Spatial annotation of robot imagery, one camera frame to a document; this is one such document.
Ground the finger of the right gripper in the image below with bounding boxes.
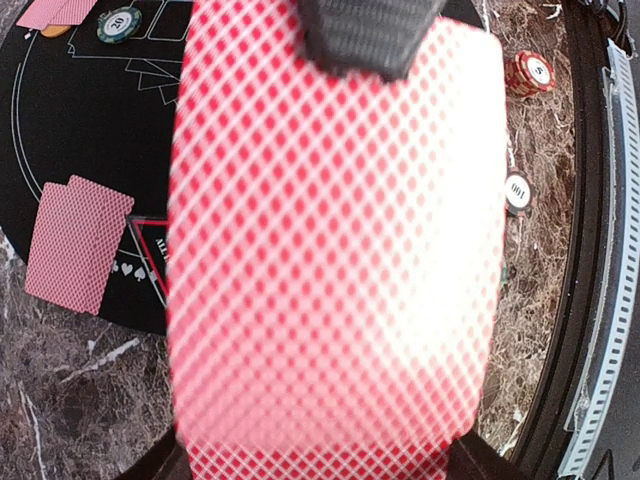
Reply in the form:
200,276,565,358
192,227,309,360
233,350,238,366
297,0,445,83

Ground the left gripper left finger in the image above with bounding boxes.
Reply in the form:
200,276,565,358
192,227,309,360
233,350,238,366
115,427,193,480

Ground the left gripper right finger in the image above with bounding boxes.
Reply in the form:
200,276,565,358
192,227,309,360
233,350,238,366
447,430,526,480

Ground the red poker chip stack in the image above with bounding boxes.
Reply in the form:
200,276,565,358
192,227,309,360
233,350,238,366
504,50,556,98

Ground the red playing card deck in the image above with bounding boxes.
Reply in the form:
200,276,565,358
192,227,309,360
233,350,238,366
166,1,506,479

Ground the triangular red dealer button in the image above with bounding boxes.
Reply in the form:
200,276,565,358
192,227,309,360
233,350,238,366
127,215,169,307

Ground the red card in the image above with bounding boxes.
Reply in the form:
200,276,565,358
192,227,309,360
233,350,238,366
49,0,97,26
16,0,67,30
25,182,118,315
68,175,135,253

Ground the green poker chip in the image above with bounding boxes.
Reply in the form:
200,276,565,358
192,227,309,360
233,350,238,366
96,6,143,44

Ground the orange big blind button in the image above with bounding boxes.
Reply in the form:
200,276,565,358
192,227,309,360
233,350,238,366
40,24,71,38

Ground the white slotted cable duct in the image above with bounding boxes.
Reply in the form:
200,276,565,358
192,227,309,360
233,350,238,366
557,42,639,479

